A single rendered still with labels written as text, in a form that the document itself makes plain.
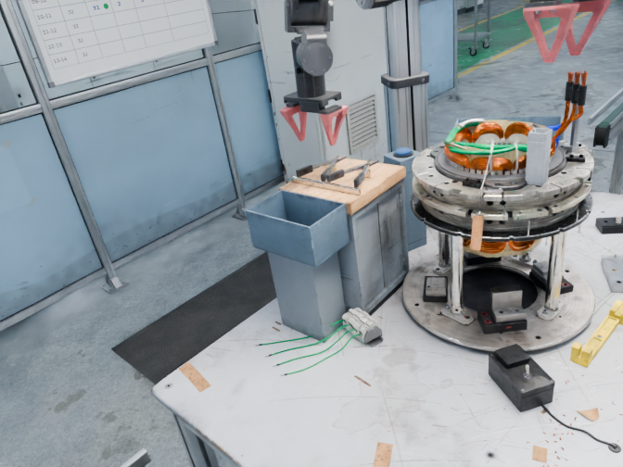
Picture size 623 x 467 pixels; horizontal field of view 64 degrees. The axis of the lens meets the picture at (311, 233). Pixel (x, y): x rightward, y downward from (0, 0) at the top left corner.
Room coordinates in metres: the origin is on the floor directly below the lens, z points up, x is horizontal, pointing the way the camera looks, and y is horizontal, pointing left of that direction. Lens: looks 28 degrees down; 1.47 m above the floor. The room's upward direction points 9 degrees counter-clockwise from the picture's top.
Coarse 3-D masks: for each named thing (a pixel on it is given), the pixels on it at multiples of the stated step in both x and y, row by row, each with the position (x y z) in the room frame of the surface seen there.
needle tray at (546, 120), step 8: (456, 120) 1.25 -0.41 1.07; (464, 120) 1.25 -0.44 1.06; (512, 120) 1.20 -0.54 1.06; (520, 120) 1.20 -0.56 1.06; (528, 120) 1.19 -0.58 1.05; (536, 120) 1.18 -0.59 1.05; (544, 120) 1.17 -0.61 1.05; (552, 120) 1.16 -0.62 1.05; (560, 120) 1.16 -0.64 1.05; (552, 136) 1.07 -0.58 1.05; (560, 136) 1.06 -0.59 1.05
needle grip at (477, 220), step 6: (474, 216) 0.73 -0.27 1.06; (480, 216) 0.73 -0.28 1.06; (474, 222) 0.73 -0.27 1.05; (480, 222) 0.72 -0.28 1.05; (474, 228) 0.73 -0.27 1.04; (480, 228) 0.72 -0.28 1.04; (474, 234) 0.72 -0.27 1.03; (480, 234) 0.72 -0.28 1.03; (474, 240) 0.72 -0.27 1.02; (480, 240) 0.72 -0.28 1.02; (474, 246) 0.72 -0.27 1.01; (480, 246) 0.72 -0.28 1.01
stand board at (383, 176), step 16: (352, 160) 1.08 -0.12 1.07; (304, 176) 1.03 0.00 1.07; (320, 176) 1.01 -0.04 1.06; (352, 176) 0.98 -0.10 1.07; (384, 176) 0.96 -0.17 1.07; (400, 176) 0.98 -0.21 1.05; (304, 192) 0.94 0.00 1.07; (320, 192) 0.93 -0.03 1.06; (336, 192) 0.92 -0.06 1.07; (368, 192) 0.89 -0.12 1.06; (352, 208) 0.85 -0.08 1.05
